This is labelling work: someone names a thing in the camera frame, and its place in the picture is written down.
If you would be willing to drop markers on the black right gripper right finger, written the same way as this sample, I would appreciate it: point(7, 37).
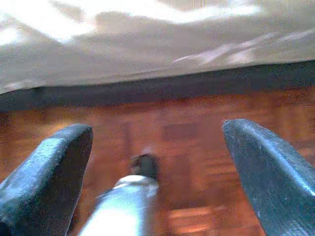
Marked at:
point(278, 186)

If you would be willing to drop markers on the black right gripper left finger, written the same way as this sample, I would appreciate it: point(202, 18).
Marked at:
point(37, 191)

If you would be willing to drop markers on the bed with beige floral sheet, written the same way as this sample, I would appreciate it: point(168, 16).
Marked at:
point(147, 49)

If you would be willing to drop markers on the silver robot right leg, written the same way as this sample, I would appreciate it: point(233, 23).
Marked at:
point(123, 209)

